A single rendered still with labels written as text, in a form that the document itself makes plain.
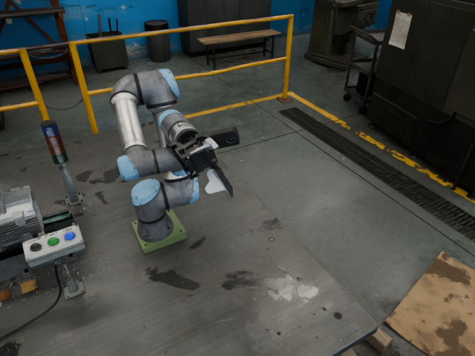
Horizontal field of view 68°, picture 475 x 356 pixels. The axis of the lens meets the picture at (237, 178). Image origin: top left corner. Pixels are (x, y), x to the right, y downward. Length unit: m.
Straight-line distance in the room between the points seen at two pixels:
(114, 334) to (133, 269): 0.27
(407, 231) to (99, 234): 2.22
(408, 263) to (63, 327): 2.15
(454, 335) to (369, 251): 0.70
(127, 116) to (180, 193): 0.38
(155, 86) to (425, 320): 1.98
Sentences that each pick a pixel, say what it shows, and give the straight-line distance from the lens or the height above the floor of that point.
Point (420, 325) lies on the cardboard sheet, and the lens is 2.44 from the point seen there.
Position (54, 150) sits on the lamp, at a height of 1.10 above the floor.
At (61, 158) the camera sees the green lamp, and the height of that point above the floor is 1.05.
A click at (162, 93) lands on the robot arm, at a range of 1.34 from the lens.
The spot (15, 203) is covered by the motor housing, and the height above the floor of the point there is 1.09.
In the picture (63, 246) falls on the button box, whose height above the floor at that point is 1.05.
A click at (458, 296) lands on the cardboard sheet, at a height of 0.01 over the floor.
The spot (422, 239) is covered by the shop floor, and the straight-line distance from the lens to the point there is 2.98.
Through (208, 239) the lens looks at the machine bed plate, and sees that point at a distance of 1.53.
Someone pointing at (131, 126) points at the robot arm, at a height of 1.37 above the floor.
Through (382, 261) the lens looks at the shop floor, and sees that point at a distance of 2.70.
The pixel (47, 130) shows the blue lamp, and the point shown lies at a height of 1.20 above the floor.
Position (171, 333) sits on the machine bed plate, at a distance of 1.28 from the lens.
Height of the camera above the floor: 1.89
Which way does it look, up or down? 36 degrees down
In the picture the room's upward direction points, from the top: straight up
